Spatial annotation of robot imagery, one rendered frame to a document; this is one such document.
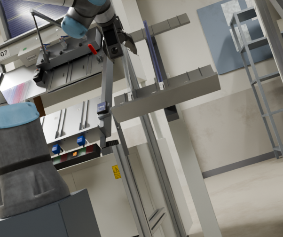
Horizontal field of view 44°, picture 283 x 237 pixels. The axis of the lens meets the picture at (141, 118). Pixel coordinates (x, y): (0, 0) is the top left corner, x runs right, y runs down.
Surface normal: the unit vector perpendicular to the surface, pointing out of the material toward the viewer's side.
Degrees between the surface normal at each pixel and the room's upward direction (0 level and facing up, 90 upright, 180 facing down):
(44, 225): 90
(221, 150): 90
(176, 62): 90
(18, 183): 73
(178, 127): 90
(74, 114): 47
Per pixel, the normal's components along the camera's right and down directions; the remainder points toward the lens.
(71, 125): -0.40, -0.64
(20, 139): 0.36, -0.19
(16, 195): -0.19, -0.33
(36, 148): 0.73, -0.28
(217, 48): -0.14, -0.04
